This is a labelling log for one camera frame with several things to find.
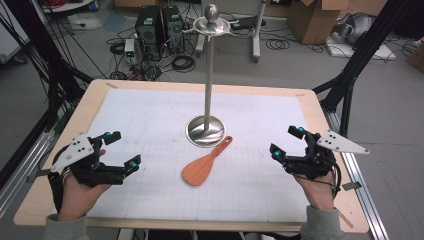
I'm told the person's left hand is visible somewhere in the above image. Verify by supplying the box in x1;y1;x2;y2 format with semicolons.
58;148;113;222

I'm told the steel utensil stand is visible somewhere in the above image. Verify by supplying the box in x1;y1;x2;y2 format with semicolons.
182;3;240;148

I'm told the white flat board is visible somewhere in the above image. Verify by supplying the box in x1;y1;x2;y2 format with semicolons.
325;34;397;61

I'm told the white grid mat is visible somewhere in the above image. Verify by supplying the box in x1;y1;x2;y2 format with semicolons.
87;88;309;223

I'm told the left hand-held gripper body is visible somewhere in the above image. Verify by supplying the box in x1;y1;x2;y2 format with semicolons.
49;132;130;188

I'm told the large open cardboard box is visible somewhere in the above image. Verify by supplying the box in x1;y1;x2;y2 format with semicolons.
287;0;351;46

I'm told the small cardboard box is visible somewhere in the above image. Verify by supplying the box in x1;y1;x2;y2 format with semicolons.
406;39;424;73

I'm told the aluminium rail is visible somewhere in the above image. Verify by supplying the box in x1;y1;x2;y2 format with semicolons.
324;109;390;240
0;129;56;219

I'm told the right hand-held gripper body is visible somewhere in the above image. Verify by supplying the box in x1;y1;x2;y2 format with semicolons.
283;129;370;181

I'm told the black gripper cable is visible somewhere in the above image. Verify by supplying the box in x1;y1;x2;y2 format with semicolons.
329;162;343;200

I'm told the flat black device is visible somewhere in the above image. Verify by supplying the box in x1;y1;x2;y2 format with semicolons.
231;15;267;32

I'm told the grey rounded appliance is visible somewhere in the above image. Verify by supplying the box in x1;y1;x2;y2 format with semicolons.
334;12;375;46

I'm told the black metal frame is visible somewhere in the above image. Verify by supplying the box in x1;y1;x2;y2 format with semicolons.
312;0;415;138
0;0;95;134

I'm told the small white power box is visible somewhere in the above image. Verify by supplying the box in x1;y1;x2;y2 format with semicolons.
123;38;136;65

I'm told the white desk leg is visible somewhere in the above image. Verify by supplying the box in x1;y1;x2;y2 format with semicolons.
251;0;268;64
195;31;208;56

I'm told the black computer tower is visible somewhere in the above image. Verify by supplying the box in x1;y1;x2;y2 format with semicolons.
134;5;164;62
162;5;186;55

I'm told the coiled black cable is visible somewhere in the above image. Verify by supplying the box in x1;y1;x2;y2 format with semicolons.
265;38;291;51
171;54;197;74

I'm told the person's right hand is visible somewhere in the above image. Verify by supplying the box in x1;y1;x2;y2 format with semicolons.
293;174;336;212

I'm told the black wrist strap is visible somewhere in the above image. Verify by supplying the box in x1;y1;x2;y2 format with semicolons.
48;170;65;214

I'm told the wooden rice spatula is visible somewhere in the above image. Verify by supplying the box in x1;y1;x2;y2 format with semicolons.
181;135;234;187

